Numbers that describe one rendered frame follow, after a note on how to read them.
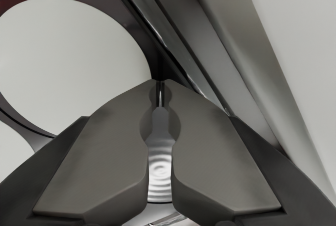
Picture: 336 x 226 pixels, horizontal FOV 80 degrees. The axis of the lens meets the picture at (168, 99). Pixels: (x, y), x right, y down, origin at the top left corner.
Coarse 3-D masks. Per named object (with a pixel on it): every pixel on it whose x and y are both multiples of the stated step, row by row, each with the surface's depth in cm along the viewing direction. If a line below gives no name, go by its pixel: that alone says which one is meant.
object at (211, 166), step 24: (168, 96) 10; (192, 96) 10; (168, 120) 9; (192, 120) 8; (216, 120) 8; (192, 144) 7; (216, 144) 7; (240, 144) 7; (192, 168) 6; (216, 168) 6; (240, 168) 6; (192, 192) 6; (216, 192) 5; (240, 192) 5; (264, 192) 5; (192, 216) 6; (216, 216) 6
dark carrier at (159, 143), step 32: (0, 0) 10; (96, 0) 10; (128, 32) 11; (160, 64) 12; (0, 96) 13; (160, 96) 14; (32, 128) 15; (160, 128) 15; (160, 160) 17; (160, 192) 20; (128, 224) 23
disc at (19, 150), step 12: (0, 132) 15; (12, 132) 15; (0, 144) 16; (12, 144) 16; (24, 144) 16; (0, 156) 16; (12, 156) 16; (24, 156) 16; (0, 168) 17; (12, 168) 17; (0, 180) 18
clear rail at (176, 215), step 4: (176, 212) 22; (168, 216) 22; (172, 216) 22; (176, 216) 22; (180, 216) 22; (184, 216) 21; (156, 220) 23; (160, 220) 22; (164, 220) 22; (168, 220) 22; (172, 220) 22; (176, 220) 22; (148, 224) 23; (152, 224) 23; (156, 224) 22; (160, 224) 22; (164, 224) 22; (168, 224) 22
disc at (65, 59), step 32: (32, 0) 10; (64, 0) 10; (0, 32) 11; (32, 32) 11; (64, 32) 11; (96, 32) 11; (0, 64) 12; (32, 64) 12; (64, 64) 12; (96, 64) 12; (128, 64) 12; (32, 96) 13; (64, 96) 13; (96, 96) 13; (64, 128) 15
